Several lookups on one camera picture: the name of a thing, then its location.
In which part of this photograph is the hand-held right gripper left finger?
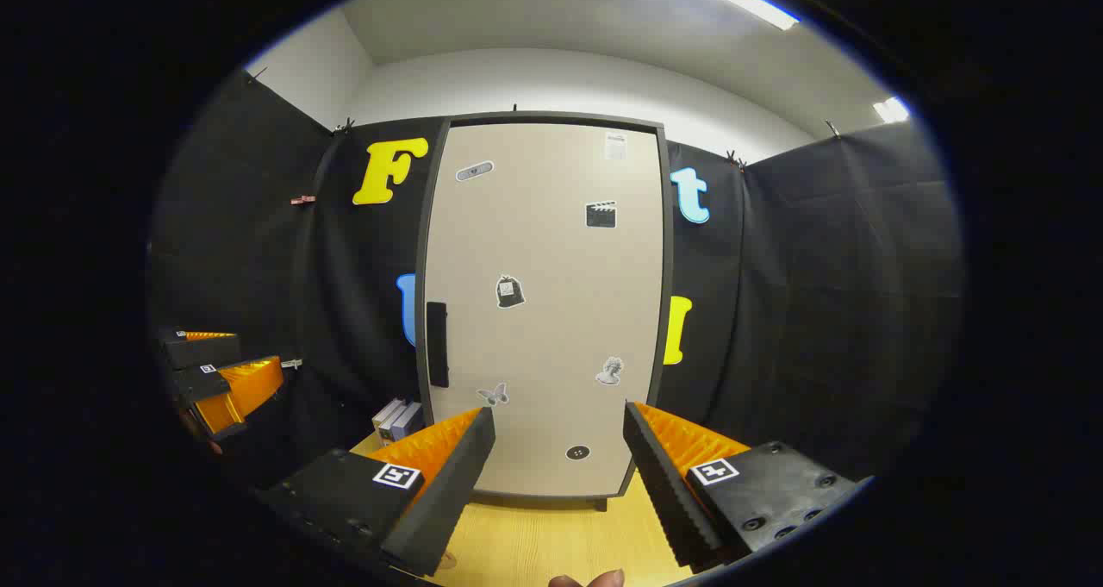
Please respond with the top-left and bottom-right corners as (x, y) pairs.
(259, 406), (498, 581)

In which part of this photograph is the grey spine book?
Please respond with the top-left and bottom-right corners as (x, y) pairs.
(379, 402), (414, 444)

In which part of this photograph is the black backdrop cloth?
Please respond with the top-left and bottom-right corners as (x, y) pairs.
(146, 68), (966, 502)

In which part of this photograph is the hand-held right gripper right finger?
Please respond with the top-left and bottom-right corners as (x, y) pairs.
(622, 401), (871, 572)

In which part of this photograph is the black door handle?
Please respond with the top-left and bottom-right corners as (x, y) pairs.
(426, 301), (451, 390)

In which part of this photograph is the white spine book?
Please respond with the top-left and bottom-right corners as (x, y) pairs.
(372, 399), (404, 441)

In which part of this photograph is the blue-grey spine book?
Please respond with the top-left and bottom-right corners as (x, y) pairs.
(389, 403), (425, 443)

